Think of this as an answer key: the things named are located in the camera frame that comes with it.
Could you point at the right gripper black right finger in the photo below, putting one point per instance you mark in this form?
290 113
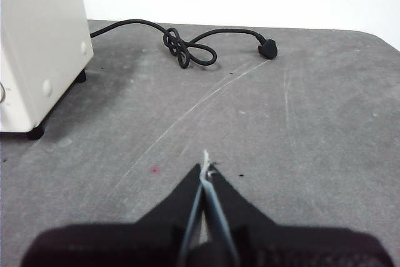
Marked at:
297 248

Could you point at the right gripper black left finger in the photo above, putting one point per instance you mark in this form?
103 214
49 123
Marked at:
125 245

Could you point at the cream Toshiba toaster oven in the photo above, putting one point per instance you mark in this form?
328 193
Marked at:
47 29

